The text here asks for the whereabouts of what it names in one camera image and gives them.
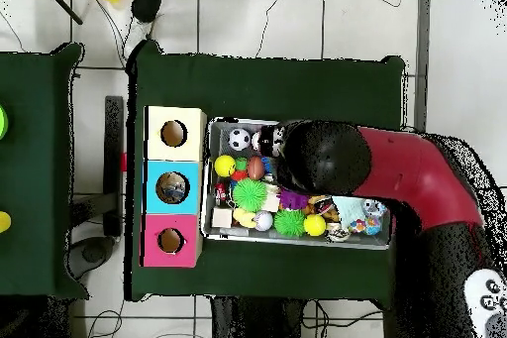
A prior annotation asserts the small crushed plastic bottle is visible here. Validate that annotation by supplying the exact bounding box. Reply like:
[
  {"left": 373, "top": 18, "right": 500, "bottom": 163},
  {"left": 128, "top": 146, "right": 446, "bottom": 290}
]
[{"left": 157, "top": 178, "right": 187, "bottom": 202}]

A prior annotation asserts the crushed bottle with colourful label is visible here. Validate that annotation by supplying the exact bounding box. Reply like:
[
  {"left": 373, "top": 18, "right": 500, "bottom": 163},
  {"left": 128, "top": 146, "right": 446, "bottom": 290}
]
[{"left": 350, "top": 197, "right": 388, "bottom": 236}]

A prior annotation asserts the shallow mesh bin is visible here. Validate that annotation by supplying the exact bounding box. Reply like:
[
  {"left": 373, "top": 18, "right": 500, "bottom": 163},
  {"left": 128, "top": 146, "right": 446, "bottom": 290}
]
[{"left": 199, "top": 116, "right": 397, "bottom": 251}]

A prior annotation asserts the wooden box with three holes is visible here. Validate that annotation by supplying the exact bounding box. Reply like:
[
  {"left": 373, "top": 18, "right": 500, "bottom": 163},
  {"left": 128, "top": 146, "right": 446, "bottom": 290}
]
[{"left": 140, "top": 105, "right": 208, "bottom": 269}]

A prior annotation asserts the brown toy football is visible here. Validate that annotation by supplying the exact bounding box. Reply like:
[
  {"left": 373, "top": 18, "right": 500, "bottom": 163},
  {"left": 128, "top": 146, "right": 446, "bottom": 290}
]
[{"left": 247, "top": 155, "right": 266, "bottom": 181}]

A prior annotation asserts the green puffer ball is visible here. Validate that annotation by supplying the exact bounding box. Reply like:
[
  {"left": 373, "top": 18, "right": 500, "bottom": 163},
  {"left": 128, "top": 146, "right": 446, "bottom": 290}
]
[{"left": 232, "top": 177, "right": 268, "bottom": 213}]

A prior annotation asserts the yellow ball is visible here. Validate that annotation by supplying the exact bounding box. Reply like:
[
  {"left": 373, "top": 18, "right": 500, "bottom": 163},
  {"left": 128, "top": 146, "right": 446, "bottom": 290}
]
[{"left": 213, "top": 154, "right": 238, "bottom": 177}]

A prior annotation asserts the black and white soccer ball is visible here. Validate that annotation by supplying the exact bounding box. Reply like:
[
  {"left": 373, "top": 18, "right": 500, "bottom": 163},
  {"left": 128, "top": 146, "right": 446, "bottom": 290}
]
[{"left": 228, "top": 128, "right": 252, "bottom": 152}]

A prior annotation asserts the purple spiky ball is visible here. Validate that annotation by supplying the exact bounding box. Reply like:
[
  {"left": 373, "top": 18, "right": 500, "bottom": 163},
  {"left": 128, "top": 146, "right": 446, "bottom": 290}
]
[{"left": 278, "top": 189, "right": 310, "bottom": 211}]

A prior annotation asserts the dark green table cloth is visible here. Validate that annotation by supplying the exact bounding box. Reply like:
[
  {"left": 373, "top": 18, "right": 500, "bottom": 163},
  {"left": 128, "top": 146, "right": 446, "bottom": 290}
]
[
  {"left": 0, "top": 43, "right": 89, "bottom": 299},
  {"left": 125, "top": 40, "right": 406, "bottom": 301}
]

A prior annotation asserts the mint knitted cloth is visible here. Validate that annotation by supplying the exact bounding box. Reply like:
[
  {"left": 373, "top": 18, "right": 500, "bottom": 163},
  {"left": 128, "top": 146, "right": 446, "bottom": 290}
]
[{"left": 331, "top": 195, "right": 367, "bottom": 230}]

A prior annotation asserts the grey rounded base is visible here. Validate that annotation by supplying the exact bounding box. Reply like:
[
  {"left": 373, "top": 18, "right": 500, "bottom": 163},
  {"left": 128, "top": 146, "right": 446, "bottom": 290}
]
[{"left": 66, "top": 236, "right": 116, "bottom": 280}]

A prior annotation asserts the person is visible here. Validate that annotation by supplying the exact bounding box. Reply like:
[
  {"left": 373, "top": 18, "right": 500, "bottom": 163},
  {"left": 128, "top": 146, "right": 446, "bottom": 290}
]
[{"left": 126, "top": 0, "right": 168, "bottom": 50}]

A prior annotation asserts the black rod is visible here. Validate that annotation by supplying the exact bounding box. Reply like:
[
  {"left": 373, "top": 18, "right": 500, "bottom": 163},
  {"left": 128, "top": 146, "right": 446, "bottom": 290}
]
[{"left": 39, "top": 0, "right": 84, "bottom": 26}]

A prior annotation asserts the green round object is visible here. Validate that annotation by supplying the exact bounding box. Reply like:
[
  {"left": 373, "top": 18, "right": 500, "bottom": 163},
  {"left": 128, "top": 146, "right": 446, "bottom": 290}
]
[{"left": 0, "top": 103, "right": 10, "bottom": 141}]

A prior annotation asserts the thin black floor cable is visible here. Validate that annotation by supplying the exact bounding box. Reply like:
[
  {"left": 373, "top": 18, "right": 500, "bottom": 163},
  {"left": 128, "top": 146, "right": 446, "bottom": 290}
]
[{"left": 254, "top": 0, "right": 289, "bottom": 58}]

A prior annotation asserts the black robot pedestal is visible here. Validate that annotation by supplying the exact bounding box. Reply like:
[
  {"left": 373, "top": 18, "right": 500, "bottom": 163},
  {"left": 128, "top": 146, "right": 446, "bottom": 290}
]
[{"left": 211, "top": 295, "right": 306, "bottom": 338}]

